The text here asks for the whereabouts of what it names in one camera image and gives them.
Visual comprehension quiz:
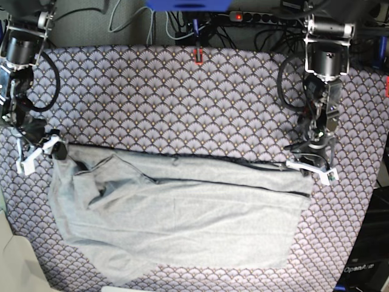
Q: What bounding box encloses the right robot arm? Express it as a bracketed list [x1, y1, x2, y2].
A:
[1, 1, 67, 160]

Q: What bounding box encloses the black power strip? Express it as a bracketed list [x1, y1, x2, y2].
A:
[227, 11, 300, 27]

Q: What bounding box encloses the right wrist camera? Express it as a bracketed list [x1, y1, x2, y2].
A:
[16, 157, 35, 176]

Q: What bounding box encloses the light grey T-shirt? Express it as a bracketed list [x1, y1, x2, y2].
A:
[48, 145, 314, 285]

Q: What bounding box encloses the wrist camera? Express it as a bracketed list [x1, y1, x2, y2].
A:
[319, 168, 339, 186]
[16, 157, 35, 176]

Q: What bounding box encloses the blue clamp right edge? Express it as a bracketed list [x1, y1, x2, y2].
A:
[372, 36, 388, 69]

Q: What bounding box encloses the black OpenArm box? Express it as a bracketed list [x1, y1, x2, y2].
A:
[334, 187, 388, 291]

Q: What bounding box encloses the patterned purple tablecloth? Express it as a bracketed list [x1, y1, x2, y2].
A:
[1, 46, 388, 291]

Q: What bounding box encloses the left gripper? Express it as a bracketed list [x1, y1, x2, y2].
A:
[286, 146, 334, 177]

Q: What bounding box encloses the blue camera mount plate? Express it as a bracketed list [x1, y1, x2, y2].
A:
[146, 0, 231, 12]

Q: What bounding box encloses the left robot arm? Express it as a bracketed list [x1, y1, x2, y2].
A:
[277, 1, 388, 186]

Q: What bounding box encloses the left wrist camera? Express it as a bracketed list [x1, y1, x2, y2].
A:
[319, 168, 339, 186]

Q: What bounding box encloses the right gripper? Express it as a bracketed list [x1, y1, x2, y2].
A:
[16, 130, 67, 164]

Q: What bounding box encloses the blue orange centre clamp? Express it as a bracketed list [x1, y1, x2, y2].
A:
[190, 17, 203, 65]

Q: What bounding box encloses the grey cable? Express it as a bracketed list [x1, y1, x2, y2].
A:
[108, 0, 159, 46]

